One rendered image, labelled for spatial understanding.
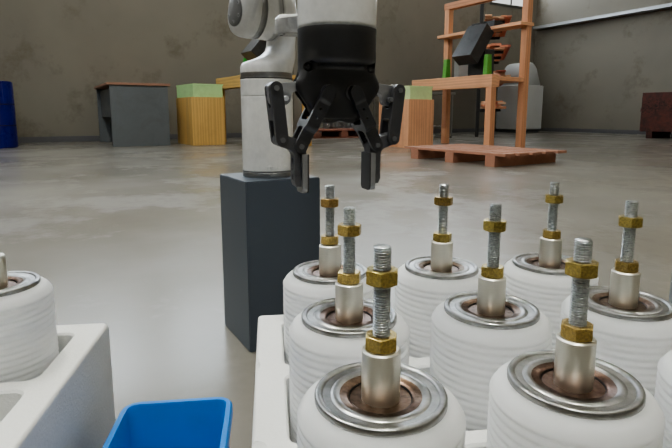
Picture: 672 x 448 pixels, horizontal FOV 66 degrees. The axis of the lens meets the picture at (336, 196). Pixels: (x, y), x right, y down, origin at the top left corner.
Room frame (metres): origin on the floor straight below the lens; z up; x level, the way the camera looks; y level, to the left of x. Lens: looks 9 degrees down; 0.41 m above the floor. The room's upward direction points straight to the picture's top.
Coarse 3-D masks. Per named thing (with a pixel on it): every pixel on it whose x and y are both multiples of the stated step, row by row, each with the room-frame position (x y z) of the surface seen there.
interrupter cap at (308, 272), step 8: (304, 264) 0.53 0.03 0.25; (312, 264) 0.53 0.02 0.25; (360, 264) 0.53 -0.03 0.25; (296, 272) 0.50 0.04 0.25; (304, 272) 0.50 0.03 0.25; (312, 272) 0.51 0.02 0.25; (304, 280) 0.48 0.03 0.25; (312, 280) 0.48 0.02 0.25; (320, 280) 0.48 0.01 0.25; (328, 280) 0.48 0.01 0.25; (336, 280) 0.48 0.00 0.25
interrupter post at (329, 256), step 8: (320, 248) 0.51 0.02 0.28; (328, 248) 0.50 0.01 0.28; (336, 248) 0.50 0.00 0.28; (320, 256) 0.51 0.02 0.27; (328, 256) 0.50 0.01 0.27; (336, 256) 0.50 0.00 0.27; (320, 264) 0.51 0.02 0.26; (328, 264) 0.50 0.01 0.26; (336, 264) 0.50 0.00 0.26; (320, 272) 0.51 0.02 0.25; (328, 272) 0.50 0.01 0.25; (336, 272) 0.50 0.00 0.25
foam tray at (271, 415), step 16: (272, 320) 0.56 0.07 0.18; (272, 336) 0.52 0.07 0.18; (256, 352) 0.49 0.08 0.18; (272, 352) 0.48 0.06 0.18; (256, 368) 0.46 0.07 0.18; (272, 368) 0.45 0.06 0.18; (288, 368) 0.45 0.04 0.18; (256, 384) 0.42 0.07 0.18; (272, 384) 0.42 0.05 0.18; (288, 384) 0.43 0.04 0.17; (256, 400) 0.39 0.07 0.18; (272, 400) 0.39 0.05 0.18; (288, 400) 0.43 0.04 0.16; (256, 416) 0.37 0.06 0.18; (272, 416) 0.37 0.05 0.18; (288, 416) 0.43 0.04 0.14; (256, 432) 0.35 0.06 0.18; (272, 432) 0.35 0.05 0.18; (288, 432) 0.35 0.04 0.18; (480, 432) 0.35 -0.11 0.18
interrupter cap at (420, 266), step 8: (424, 256) 0.56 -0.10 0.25; (408, 264) 0.53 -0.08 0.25; (416, 264) 0.53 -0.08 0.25; (424, 264) 0.54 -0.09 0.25; (456, 264) 0.54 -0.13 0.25; (464, 264) 0.53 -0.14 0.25; (472, 264) 0.53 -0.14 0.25; (416, 272) 0.50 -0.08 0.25; (424, 272) 0.51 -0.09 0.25; (432, 272) 0.50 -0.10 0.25; (440, 272) 0.51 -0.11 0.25; (448, 272) 0.51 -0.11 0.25; (456, 272) 0.50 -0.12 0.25; (464, 272) 0.51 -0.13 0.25; (472, 272) 0.50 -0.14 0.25
